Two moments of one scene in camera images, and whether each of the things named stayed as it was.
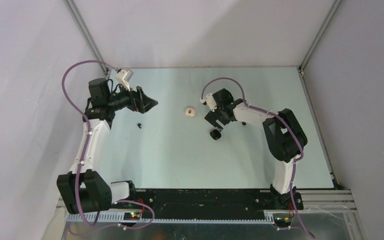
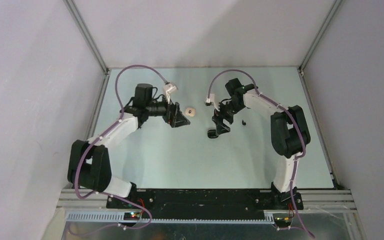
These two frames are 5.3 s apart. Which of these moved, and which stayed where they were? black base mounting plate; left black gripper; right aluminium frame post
Moved: left black gripper
Stayed: right aluminium frame post; black base mounting plate
